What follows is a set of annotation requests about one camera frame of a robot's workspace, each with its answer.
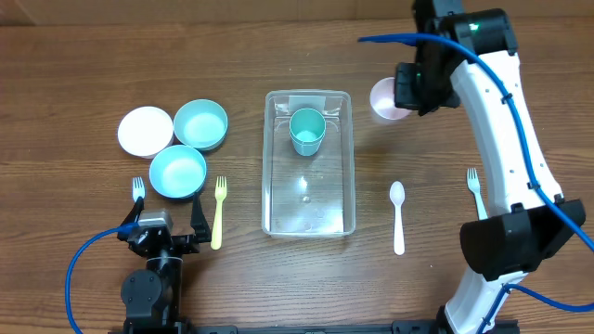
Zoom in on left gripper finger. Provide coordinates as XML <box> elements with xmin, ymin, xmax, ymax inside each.
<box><xmin>190</xmin><ymin>192</ymin><xmax>212</xmax><ymax>243</ymax></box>
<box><xmin>117</xmin><ymin>197</ymin><xmax>144</xmax><ymax>240</ymax></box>

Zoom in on white plastic spoon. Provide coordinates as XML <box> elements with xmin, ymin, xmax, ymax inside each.
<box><xmin>389</xmin><ymin>181</ymin><xmax>406</xmax><ymax>255</ymax></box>

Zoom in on pale green fork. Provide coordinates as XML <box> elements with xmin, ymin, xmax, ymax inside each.
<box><xmin>466</xmin><ymin>168</ymin><xmax>488</xmax><ymax>220</ymax></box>

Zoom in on green plastic cup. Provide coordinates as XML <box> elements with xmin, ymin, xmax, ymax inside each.
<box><xmin>290</xmin><ymin>108</ymin><xmax>327</xmax><ymax>157</ymax></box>

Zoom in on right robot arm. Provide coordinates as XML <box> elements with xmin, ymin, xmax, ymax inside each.
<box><xmin>394</xmin><ymin>1</ymin><xmax>586</xmax><ymax>333</ymax></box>

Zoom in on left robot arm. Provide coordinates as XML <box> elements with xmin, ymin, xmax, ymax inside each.
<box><xmin>117</xmin><ymin>192</ymin><xmax>212</xmax><ymax>333</ymax></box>

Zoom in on clear plastic container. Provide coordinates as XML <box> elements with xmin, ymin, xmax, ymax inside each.
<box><xmin>262</xmin><ymin>89</ymin><xmax>356</xmax><ymax>238</ymax></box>

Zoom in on white fork left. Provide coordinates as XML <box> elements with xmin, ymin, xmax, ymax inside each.
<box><xmin>132</xmin><ymin>176</ymin><xmax>146</xmax><ymax>202</ymax></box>

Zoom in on yellow plastic fork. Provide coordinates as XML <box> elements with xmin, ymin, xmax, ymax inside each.
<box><xmin>211</xmin><ymin>176</ymin><xmax>227</xmax><ymax>251</ymax></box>

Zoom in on teal bowl lower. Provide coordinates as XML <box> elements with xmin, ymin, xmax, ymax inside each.
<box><xmin>148</xmin><ymin>145</ymin><xmax>208</xmax><ymax>199</ymax></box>

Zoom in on teal bowl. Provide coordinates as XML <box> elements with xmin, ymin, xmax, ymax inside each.
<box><xmin>174</xmin><ymin>99</ymin><xmax>228</xmax><ymax>151</ymax></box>
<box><xmin>148</xmin><ymin>145</ymin><xmax>208</xmax><ymax>199</ymax></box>

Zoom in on white bowl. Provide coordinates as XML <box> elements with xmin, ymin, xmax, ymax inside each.
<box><xmin>117</xmin><ymin>106</ymin><xmax>174</xmax><ymax>159</ymax></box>

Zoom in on teal bowl upper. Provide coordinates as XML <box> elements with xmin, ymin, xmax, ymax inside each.
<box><xmin>174</xmin><ymin>99</ymin><xmax>228</xmax><ymax>151</ymax></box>

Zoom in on left blue cable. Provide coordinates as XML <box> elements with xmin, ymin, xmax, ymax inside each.
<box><xmin>64</xmin><ymin>222</ymin><xmax>140</xmax><ymax>334</ymax></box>

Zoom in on blue cable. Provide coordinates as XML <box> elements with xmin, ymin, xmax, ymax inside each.
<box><xmin>356</xmin><ymin>32</ymin><xmax>594</xmax><ymax>334</ymax></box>
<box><xmin>64</xmin><ymin>222</ymin><xmax>140</xmax><ymax>334</ymax></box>

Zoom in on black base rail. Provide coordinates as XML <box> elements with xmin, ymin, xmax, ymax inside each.
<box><xmin>107</xmin><ymin>318</ymin><xmax>521</xmax><ymax>334</ymax></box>

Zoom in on right blue cable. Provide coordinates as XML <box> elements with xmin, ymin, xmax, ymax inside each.
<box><xmin>356</xmin><ymin>32</ymin><xmax>594</xmax><ymax>334</ymax></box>

